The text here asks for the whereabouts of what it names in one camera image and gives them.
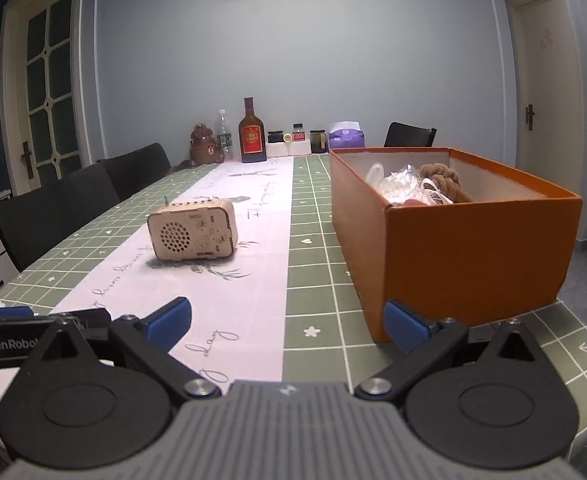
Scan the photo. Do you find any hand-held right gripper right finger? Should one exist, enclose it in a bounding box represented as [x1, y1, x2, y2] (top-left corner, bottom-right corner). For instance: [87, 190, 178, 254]
[352, 299, 557, 402]

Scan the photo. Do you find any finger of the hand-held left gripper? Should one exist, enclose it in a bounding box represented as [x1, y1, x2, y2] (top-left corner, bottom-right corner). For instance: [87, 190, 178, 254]
[0, 306, 112, 330]

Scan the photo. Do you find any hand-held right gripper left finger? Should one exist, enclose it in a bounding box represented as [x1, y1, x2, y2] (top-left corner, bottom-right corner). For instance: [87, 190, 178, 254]
[26, 296, 223, 401]

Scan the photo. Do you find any orange cardboard box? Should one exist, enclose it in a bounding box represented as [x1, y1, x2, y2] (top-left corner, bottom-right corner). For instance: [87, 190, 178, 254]
[329, 147, 584, 345]

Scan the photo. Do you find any clear plastic bag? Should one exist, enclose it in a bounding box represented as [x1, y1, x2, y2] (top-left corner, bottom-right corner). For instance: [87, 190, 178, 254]
[366, 162, 454, 207]

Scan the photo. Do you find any brown knitted rope toy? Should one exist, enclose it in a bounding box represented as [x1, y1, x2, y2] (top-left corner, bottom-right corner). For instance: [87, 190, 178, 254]
[418, 162, 475, 204]

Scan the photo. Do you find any white printed table runner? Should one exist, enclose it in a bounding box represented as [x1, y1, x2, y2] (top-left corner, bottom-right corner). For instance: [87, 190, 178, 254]
[48, 156, 294, 396]

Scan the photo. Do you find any wooden radio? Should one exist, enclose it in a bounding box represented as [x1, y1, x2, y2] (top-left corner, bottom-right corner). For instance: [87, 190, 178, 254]
[147, 195, 239, 262]

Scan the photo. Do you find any black chair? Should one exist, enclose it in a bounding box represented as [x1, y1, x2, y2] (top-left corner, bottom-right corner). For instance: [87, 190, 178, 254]
[0, 162, 121, 273]
[383, 121, 437, 149]
[97, 142, 173, 201]

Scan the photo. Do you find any brown bear figurine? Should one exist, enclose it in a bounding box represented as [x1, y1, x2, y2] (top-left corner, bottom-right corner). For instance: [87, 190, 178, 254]
[189, 123, 224, 165]

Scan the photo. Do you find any clear water bottle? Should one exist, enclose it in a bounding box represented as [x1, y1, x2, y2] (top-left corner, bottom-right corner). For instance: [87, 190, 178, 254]
[214, 109, 234, 162]

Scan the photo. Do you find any brown liquor bottle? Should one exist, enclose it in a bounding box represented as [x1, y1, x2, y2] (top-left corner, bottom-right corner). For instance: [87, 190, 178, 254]
[237, 97, 268, 163]

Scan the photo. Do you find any purple tissue pack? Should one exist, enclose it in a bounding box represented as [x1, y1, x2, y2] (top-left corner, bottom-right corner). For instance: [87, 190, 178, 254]
[328, 121, 367, 151]

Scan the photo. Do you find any white box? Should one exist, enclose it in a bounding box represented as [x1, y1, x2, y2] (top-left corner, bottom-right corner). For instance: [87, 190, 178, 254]
[266, 140, 314, 157]

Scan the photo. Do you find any glass panel door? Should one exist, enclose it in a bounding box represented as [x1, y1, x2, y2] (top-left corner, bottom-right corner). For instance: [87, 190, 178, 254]
[2, 0, 83, 196]

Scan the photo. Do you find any cream plain door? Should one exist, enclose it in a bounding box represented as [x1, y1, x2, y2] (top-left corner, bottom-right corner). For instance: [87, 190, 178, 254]
[506, 0, 587, 241]

